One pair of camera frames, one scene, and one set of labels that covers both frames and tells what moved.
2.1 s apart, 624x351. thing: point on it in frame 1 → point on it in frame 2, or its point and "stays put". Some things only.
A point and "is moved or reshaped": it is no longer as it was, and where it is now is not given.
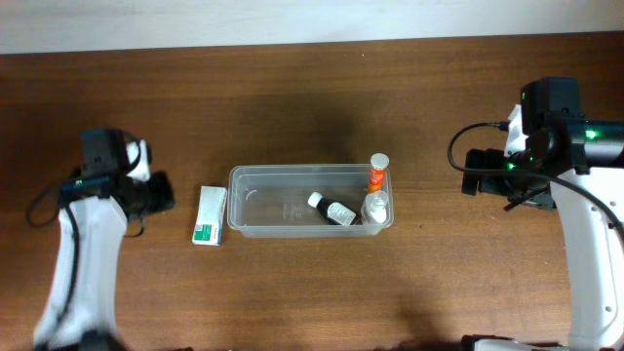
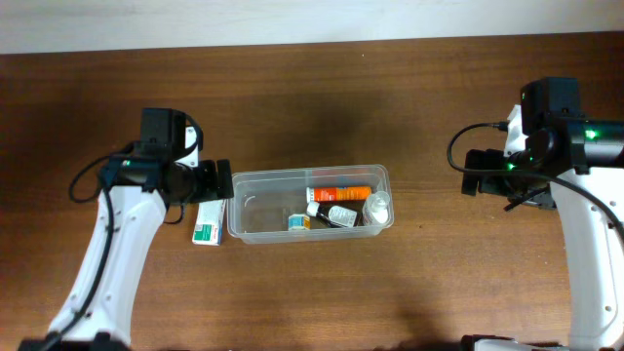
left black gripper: x=159 y=190 → x=222 y=178
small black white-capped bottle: x=334 y=212 is moved or reshaped
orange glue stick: x=377 y=172 → x=339 y=194
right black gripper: x=473 y=171 stays put
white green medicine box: x=210 y=219 stays put
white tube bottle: x=375 y=209 stays put
